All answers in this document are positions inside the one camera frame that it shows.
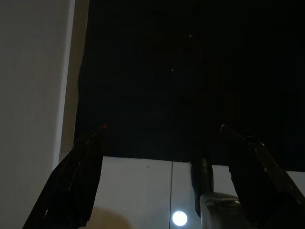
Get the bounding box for grey black robot left leg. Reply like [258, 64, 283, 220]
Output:
[190, 156, 246, 229]

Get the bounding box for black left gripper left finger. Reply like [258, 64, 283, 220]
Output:
[22, 124, 107, 229]

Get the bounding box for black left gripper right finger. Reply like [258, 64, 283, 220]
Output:
[220, 124, 305, 229]

